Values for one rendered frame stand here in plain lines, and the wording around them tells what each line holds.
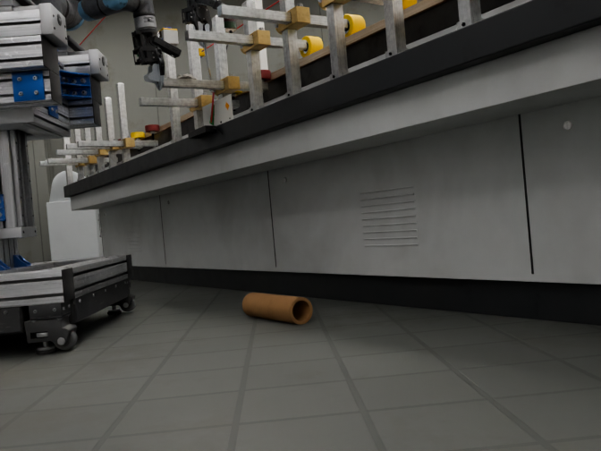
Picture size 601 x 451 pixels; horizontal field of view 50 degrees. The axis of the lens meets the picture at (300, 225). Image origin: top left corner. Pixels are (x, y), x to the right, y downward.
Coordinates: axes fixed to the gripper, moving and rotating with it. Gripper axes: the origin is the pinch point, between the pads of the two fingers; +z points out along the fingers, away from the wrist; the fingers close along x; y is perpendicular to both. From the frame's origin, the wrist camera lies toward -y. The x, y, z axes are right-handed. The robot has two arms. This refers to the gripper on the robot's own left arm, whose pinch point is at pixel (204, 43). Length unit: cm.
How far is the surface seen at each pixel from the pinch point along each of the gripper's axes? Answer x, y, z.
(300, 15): 13, -55, 6
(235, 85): -5.7, -9.0, 17.1
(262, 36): 4.1, -31.9, 5.4
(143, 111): -421, 538, -92
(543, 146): 17, -127, 56
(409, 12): 4, -88, 11
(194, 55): -16.0, 21.8, -2.4
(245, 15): 29, -46, 7
